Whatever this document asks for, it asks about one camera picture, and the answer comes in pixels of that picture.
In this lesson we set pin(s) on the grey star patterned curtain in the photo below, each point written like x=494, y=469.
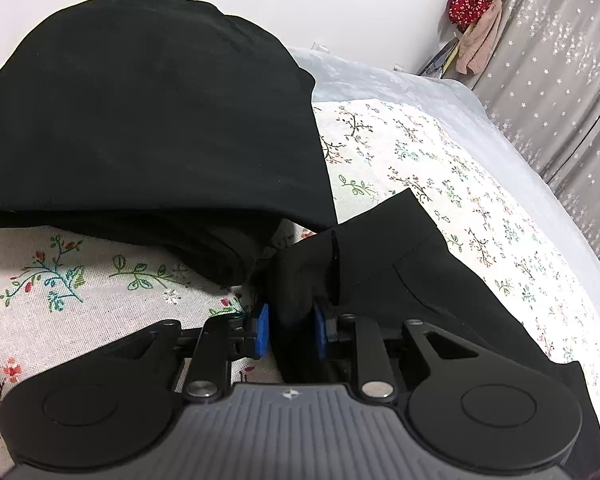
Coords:
x=555, y=60

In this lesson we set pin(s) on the pink hanging cloth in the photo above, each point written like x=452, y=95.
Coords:
x=480, y=42

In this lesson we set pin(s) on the folded black garment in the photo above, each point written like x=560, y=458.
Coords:
x=130, y=110

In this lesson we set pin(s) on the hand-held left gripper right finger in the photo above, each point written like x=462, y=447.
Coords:
x=321, y=332

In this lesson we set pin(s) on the black pants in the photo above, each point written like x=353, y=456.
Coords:
x=405, y=270

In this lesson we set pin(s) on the floral printed cloth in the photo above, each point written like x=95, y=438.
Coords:
x=430, y=160

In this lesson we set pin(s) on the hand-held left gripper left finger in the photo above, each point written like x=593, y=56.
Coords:
x=262, y=330

